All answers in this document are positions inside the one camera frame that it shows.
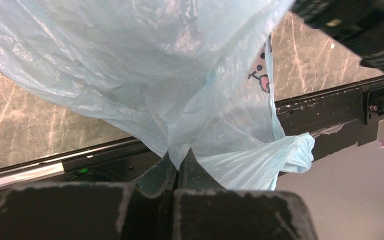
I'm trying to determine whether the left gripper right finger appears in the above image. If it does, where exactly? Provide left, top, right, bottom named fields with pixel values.
left=172, top=151, right=318, bottom=240

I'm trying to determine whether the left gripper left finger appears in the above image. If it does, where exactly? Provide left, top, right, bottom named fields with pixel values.
left=0, top=156, right=177, bottom=240

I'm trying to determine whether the light blue plastic bag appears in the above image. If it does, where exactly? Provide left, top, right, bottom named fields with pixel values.
left=0, top=0, right=315, bottom=191

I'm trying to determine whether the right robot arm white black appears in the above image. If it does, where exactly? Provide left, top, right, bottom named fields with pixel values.
left=290, top=0, right=384, bottom=72

